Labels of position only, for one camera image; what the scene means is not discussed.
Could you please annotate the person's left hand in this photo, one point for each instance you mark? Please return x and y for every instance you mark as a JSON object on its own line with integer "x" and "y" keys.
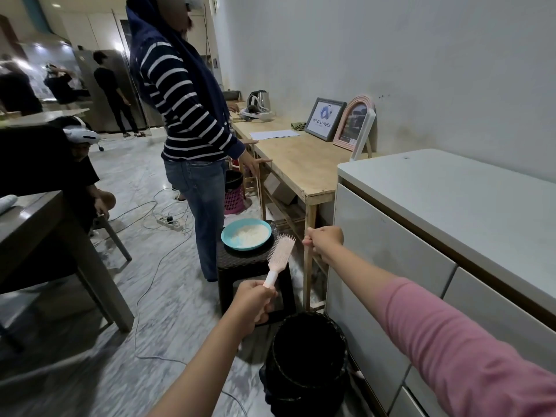
{"x": 247, "y": 303}

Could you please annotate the person's right hand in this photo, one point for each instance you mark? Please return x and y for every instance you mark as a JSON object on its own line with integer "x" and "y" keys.
{"x": 323, "y": 242}

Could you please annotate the person's left fingers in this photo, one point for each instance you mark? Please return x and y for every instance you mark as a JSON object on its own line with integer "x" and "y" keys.
{"x": 266, "y": 295}

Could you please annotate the person's right fingers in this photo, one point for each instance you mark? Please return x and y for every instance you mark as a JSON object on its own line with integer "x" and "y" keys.
{"x": 310, "y": 243}

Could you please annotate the pink hair brush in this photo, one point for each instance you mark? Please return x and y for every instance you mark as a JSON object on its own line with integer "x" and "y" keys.
{"x": 278, "y": 260}

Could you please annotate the person's right forearm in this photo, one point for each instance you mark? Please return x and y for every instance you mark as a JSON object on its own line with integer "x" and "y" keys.
{"x": 438, "y": 334}

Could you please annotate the person's left forearm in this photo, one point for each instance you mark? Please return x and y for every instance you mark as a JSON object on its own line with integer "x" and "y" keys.
{"x": 193, "y": 373}

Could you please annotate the black plastic stool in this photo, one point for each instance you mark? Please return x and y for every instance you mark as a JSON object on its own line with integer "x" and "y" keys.
{"x": 243, "y": 273}

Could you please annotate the blue bowl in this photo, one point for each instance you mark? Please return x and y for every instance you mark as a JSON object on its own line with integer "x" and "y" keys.
{"x": 232, "y": 245}

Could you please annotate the white powder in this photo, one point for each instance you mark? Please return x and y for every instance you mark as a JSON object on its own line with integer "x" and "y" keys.
{"x": 251, "y": 233}

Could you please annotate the black waste bin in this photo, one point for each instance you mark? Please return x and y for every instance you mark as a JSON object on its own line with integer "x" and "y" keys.
{"x": 306, "y": 364}

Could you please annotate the long wooden table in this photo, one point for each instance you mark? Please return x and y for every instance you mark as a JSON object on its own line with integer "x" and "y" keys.
{"x": 295, "y": 160}

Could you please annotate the pink laundry basket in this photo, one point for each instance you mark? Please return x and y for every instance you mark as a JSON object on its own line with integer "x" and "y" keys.
{"x": 233, "y": 199}

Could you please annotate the wooden chair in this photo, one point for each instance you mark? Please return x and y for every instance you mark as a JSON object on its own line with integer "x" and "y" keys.
{"x": 252, "y": 167}

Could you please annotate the white paper sheet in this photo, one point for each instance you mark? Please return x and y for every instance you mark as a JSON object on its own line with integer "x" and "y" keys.
{"x": 273, "y": 134}

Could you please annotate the green cloth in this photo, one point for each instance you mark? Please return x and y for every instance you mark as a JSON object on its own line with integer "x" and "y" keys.
{"x": 298, "y": 125}

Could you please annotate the white power strip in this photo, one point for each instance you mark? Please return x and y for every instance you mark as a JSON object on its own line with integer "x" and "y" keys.
{"x": 167, "y": 223}

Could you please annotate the white drawer cabinet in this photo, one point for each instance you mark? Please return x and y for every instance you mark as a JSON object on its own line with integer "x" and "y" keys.
{"x": 434, "y": 238}

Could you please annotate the black framed picture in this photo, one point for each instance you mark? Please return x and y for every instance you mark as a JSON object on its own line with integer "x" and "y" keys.
{"x": 325, "y": 118}

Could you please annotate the white headset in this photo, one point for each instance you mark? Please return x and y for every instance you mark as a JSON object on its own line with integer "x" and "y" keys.
{"x": 256, "y": 115}
{"x": 82, "y": 133}

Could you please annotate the electric kettle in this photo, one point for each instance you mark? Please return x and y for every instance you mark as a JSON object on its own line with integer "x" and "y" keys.
{"x": 260, "y": 101}

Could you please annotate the grey table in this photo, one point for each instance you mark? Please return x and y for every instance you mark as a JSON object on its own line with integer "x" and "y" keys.
{"x": 47, "y": 256}

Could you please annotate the white frame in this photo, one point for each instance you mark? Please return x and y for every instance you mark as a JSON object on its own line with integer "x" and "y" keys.
{"x": 364, "y": 136}

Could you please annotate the pink arched frame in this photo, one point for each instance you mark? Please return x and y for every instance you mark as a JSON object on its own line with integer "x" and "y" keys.
{"x": 354, "y": 123}

